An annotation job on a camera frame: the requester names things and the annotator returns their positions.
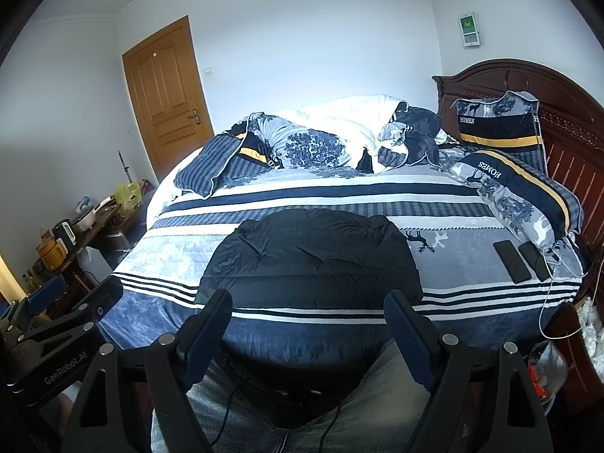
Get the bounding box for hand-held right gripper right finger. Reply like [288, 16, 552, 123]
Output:
[383, 290, 555, 453]

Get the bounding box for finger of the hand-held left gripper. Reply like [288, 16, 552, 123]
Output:
[7, 274, 69, 336]
[19, 276, 124, 356]

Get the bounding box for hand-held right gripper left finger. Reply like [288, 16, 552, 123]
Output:
[59, 289, 234, 453]

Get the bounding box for black puffer jacket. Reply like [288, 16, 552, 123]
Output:
[194, 208, 424, 314]

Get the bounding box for yellow kettle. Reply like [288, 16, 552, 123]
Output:
[37, 238, 67, 272]

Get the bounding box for black electric kettle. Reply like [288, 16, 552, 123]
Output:
[52, 219, 77, 248]

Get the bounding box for deer print striped bed sheet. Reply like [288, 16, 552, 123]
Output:
[97, 170, 586, 370]

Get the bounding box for cluttered wooden side table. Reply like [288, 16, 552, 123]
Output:
[26, 198, 154, 324]

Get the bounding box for white pot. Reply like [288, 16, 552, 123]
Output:
[74, 208, 107, 233]

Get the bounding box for yellow plastic bag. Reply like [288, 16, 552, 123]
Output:
[116, 180, 145, 213]

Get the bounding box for person's blue jeans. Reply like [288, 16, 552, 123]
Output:
[150, 340, 456, 453]

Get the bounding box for black smartphone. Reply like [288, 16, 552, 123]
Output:
[518, 242, 554, 281]
[493, 240, 533, 285]

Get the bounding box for bin with orange items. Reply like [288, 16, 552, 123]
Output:
[525, 340, 574, 407]

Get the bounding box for clear bag of white tissues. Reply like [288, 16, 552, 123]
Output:
[573, 295, 604, 364]

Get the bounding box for flat-lying yellow stripe pillow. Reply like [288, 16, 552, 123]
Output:
[446, 148, 586, 251]

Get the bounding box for crumpled tree print quilt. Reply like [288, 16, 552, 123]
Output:
[174, 95, 456, 198]

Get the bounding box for wooden door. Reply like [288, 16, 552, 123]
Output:
[122, 15, 215, 182]

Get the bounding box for upright yellow stripe pillow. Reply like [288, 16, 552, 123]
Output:
[450, 91, 550, 173]

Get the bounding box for dark wooden headboard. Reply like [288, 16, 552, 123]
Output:
[431, 59, 604, 303]

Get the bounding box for black cable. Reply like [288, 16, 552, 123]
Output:
[214, 384, 242, 453]
[320, 402, 346, 441]

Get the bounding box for white charging cable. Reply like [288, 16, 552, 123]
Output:
[538, 238, 590, 341]

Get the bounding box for white wall thermostat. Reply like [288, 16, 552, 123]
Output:
[458, 11, 482, 48]

